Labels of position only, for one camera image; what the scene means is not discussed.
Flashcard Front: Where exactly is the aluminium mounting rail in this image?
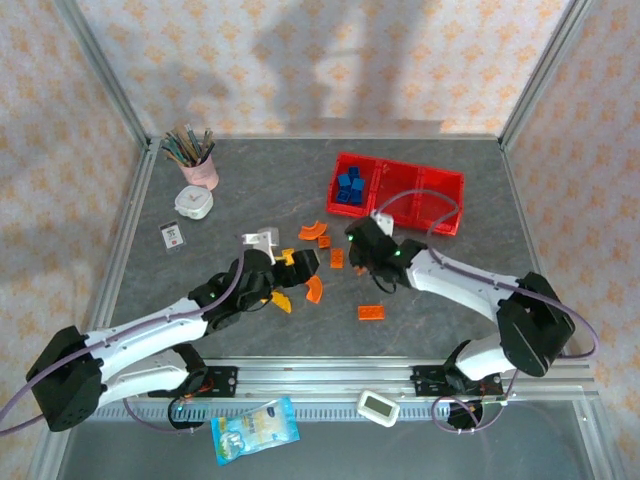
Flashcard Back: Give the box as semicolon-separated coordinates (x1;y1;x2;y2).
199;356;597;401

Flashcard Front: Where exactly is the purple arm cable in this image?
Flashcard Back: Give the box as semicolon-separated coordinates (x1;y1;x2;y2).
374;188;600;359
0;247;247;426

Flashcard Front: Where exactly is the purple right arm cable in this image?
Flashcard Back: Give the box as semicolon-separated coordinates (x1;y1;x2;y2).
374;188;600;359

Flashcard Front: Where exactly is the grey slotted cable duct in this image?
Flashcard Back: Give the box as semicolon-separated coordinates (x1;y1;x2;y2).
97;398;501;423

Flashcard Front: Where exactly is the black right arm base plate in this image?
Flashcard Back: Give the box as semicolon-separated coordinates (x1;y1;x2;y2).
409;365;506;404

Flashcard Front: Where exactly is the pink pen cup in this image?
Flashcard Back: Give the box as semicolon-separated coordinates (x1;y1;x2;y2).
179;151;220;192

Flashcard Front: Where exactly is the white digital timer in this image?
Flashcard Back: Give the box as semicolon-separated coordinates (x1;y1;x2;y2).
355;389;402;428

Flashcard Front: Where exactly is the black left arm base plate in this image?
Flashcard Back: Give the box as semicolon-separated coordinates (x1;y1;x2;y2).
198;365;240;400

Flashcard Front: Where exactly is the orange curved lego piece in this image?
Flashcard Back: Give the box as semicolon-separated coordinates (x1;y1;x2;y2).
304;274;325;305
297;220;329;242

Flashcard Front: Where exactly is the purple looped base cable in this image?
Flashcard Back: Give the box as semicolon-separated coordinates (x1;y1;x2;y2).
122;396;207;434
431;369;521;435

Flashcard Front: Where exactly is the aluminium frame post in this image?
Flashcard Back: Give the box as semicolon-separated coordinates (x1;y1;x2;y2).
498;0;597;150
53;0;152;147

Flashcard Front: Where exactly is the aluminium side rail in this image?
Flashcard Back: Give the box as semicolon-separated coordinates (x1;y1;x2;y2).
88;139;162;346

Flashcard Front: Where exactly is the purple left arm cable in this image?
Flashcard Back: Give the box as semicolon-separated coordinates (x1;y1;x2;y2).
0;247;247;426

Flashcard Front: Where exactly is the blue and white snack packet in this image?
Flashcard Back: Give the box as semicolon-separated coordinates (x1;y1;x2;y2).
209;395;302;468

